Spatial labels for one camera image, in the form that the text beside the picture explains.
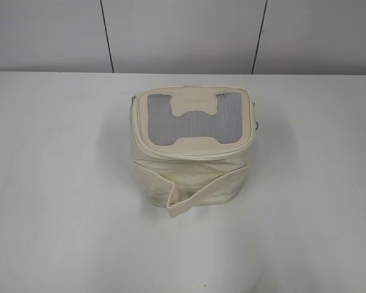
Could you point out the cream fabric zipper bag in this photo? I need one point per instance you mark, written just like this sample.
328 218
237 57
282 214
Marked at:
190 145

